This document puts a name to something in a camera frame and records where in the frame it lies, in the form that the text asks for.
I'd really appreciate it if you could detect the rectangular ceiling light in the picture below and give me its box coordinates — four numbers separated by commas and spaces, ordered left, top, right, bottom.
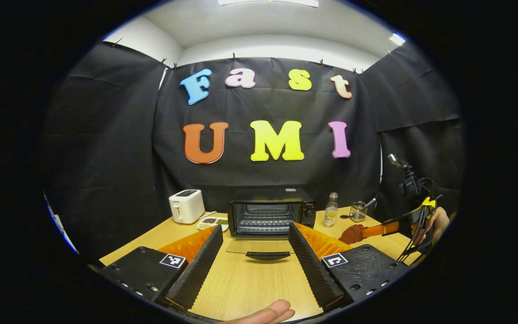
218, 0, 319, 8

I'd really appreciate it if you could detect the row of small cloth clips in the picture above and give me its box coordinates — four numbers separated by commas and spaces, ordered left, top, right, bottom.
112, 38, 392, 75

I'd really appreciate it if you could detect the clear glass bottle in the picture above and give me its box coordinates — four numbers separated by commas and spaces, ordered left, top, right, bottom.
324, 193, 339, 227

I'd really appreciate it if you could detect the white divided snack dish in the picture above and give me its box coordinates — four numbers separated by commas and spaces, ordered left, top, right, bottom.
197, 216, 229, 232

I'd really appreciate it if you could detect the brown steak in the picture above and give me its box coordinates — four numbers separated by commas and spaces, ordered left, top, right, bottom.
339, 224, 367, 245

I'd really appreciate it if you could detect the white toaster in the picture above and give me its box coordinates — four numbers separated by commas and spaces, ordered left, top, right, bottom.
169, 189, 205, 224

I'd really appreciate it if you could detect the wire mesh cup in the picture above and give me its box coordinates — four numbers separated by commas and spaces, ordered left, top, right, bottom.
349, 201, 368, 223

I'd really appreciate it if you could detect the black electric oven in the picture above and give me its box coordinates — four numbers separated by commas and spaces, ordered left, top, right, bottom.
226, 188, 317, 261

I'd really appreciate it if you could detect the black backdrop cloth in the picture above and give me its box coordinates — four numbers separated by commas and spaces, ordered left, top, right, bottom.
39, 40, 466, 266

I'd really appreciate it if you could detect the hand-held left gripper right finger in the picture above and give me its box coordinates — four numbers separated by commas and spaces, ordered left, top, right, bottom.
288, 221, 410, 312

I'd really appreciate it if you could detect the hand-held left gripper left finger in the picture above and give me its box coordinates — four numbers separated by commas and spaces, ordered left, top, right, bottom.
99, 225, 223, 311

